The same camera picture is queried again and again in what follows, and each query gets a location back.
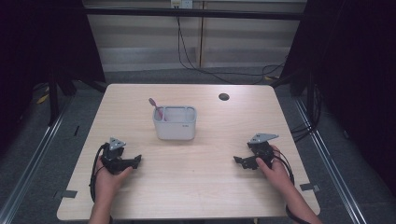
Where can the black curtain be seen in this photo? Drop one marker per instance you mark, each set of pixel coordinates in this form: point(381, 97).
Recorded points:
point(37, 46)
point(358, 77)

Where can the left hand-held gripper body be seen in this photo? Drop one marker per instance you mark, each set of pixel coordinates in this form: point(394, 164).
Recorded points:
point(112, 155)

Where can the person's right hand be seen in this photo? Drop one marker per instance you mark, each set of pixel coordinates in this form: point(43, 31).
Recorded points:
point(275, 174)

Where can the grey tape strip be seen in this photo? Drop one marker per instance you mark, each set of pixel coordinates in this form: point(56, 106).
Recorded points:
point(66, 194)
point(310, 187)

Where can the small black floor strip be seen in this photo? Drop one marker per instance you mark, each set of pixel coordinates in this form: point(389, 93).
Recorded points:
point(76, 130)

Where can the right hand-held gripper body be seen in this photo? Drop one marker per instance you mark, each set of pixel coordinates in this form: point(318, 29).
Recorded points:
point(262, 148)

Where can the metal floor rail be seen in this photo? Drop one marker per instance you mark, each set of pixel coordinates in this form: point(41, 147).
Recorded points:
point(28, 174)
point(330, 168)

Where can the white wall socket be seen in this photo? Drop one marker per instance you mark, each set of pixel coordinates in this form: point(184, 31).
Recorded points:
point(182, 3)

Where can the black horizontal frame bar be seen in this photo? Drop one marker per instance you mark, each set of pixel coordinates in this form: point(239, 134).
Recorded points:
point(193, 13)

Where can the white divided holder box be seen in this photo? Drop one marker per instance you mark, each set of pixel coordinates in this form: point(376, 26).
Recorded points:
point(176, 124)

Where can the yellow floor tape piece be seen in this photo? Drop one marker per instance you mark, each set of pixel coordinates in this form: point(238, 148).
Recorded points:
point(42, 99)

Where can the person's left hand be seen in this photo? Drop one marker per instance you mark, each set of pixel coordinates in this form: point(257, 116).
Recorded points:
point(107, 182)

